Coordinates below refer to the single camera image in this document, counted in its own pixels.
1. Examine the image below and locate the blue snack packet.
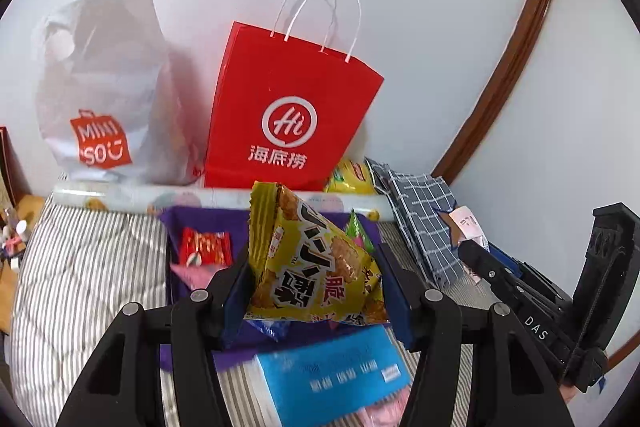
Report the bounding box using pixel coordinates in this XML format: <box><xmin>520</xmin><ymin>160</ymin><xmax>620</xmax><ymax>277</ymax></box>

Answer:
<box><xmin>245</xmin><ymin>317</ymin><xmax>291</xmax><ymax>343</ymax></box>

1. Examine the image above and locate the purple towel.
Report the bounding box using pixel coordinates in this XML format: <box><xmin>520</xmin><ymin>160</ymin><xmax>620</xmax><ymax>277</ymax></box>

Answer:
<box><xmin>159</xmin><ymin>206</ymin><xmax>401</xmax><ymax>373</ymax></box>

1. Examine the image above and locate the cluster of small cosmetics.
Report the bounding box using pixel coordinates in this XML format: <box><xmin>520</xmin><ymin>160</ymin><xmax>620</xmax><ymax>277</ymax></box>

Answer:
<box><xmin>0</xmin><ymin>206</ymin><xmax>31</xmax><ymax>270</ymax></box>

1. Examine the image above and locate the wooden nightstand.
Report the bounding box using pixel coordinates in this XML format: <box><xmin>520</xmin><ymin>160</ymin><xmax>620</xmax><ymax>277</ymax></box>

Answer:
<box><xmin>0</xmin><ymin>194</ymin><xmax>46</xmax><ymax>333</ymax></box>

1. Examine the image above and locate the white plastic shopping bag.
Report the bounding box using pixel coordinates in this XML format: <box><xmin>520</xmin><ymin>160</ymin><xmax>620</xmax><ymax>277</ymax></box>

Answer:
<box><xmin>32</xmin><ymin>0</ymin><xmax>206</xmax><ymax>185</ymax></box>

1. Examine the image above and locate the patterned paper roll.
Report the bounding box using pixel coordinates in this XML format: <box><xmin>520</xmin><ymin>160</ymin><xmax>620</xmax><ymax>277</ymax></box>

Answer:
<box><xmin>52</xmin><ymin>184</ymin><xmax>393</xmax><ymax>223</ymax></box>

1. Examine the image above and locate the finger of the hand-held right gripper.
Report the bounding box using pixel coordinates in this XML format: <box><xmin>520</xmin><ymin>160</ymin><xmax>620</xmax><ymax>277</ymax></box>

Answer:
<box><xmin>487</xmin><ymin>246</ymin><xmax>576</xmax><ymax>309</ymax></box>
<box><xmin>457</xmin><ymin>239</ymin><xmax>566</xmax><ymax>350</ymax></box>

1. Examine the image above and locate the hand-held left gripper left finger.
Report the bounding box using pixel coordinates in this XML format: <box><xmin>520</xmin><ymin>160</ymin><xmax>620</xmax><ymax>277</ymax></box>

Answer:
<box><xmin>55</xmin><ymin>264</ymin><xmax>253</xmax><ymax>427</ymax></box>

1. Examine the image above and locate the red framed board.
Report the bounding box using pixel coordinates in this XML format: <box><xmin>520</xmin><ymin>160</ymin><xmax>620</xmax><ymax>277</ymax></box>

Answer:
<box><xmin>0</xmin><ymin>126</ymin><xmax>31</xmax><ymax>208</ymax></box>

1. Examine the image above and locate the blue box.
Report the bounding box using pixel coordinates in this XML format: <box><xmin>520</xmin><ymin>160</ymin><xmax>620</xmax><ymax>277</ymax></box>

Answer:
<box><xmin>252</xmin><ymin>324</ymin><xmax>418</xmax><ymax>415</ymax></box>

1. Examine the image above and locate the red paper bag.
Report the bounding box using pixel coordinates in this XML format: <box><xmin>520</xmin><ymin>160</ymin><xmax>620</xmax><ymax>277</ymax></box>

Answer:
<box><xmin>202</xmin><ymin>0</ymin><xmax>386</xmax><ymax>190</ymax></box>

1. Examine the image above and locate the brown wooden trim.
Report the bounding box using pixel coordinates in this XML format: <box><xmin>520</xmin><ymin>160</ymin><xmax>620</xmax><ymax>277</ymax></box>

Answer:
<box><xmin>431</xmin><ymin>0</ymin><xmax>566</xmax><ymax>185</ymax></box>

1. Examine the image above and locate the yellow chip bag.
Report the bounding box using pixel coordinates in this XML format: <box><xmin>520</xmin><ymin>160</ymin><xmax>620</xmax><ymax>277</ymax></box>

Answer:
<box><xmin>324</xmin><ymin>158</ymin><xmax>376</xmax><ymax>195</ymax></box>

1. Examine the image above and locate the grey checked cloth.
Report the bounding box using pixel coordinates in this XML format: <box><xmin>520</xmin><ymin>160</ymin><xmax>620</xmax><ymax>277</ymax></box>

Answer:
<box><xmin>365</xmin><ymin>157</ymin><xmax>473</xmax><ymax>290</ymax></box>

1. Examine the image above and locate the red snack packet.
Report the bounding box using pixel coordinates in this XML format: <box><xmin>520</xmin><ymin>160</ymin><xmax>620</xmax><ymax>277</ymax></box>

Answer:
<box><xmin>180</xmin><ymin>227</ymin><xmax>233</xmax><ymax>268</ymax></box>

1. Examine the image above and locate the brown cardboard box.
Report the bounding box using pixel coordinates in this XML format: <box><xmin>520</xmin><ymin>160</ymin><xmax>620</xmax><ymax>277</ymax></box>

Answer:
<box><xmin>434</xmin><ymin>206</ymin><xmax>458</xmax><ymax>248</ymax></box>

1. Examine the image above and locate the yellow snack packet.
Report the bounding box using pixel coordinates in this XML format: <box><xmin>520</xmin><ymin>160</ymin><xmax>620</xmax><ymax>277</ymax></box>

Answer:
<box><xmin>244</xmin><ymin>181</ymin><xmax>391</xmax><ymax>325</ymax></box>

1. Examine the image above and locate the green snack packet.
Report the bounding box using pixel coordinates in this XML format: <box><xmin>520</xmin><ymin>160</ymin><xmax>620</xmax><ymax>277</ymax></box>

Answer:
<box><xmin>344</xmin><ymin>208</ymin><xmax>376</xmax><ymax>250</ymax></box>

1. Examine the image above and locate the pale pink snack packet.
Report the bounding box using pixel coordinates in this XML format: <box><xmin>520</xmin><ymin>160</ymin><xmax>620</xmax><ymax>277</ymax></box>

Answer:
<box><xmin>447</xmin><ymin>205</ymin><xmax>490</xmax><ymax>250</ymax></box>

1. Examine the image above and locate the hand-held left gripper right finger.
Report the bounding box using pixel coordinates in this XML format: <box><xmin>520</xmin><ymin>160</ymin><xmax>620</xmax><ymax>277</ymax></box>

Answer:
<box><xmin>380</xmin><ymin>244</ymin><xmax>576</xmax><ymax>427</ymax></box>

